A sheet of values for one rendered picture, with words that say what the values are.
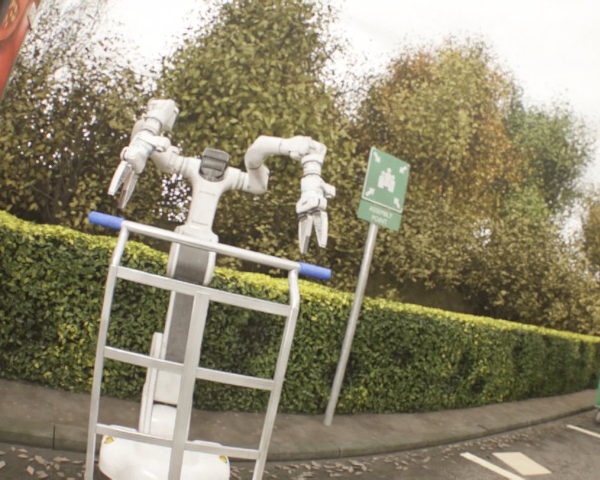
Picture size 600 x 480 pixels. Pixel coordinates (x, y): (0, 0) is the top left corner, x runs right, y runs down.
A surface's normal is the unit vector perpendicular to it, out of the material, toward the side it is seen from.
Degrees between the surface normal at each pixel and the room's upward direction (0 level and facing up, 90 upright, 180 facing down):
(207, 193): 85
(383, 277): 60
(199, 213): 85
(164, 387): 109
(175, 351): 78
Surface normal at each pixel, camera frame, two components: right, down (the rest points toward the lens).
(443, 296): 0.42, -0.44
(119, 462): -0.04, -0.68
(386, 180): 0.52, 0.07
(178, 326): 0.38, -0.18
